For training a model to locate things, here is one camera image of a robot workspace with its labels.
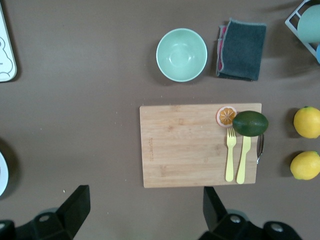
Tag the yellow lemon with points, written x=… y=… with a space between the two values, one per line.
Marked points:
x=306 y=165
x=307 y=122

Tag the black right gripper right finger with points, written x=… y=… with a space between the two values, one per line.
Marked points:
x=217 y=220

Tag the orange citrus slice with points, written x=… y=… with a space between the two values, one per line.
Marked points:
x=223 y=116

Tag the light blue cup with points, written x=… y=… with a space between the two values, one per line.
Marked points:
x=318 y=52

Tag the folded grey pink cloth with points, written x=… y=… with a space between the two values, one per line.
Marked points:
x=242 y=50

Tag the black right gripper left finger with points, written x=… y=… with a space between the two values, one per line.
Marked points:
x=70 y=215

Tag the pale green cup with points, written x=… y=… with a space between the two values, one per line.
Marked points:
x=310 y=25

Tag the bamboo cutting board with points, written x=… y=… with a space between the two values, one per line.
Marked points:
x=182 y=147

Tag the cream bear print tray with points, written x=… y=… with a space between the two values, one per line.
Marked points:
x=7 y=50

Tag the dark green avocado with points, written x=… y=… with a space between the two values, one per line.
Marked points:
x=250 y=123

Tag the yellow plastic knife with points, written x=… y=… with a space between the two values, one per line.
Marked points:
x=243 y=162

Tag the yellow plastic fork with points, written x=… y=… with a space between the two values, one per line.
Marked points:
x=230 y=160

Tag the mint green bowl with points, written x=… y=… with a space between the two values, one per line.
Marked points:
x=181 y=55

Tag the round white plate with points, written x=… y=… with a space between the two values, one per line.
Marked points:
x=5 y=182

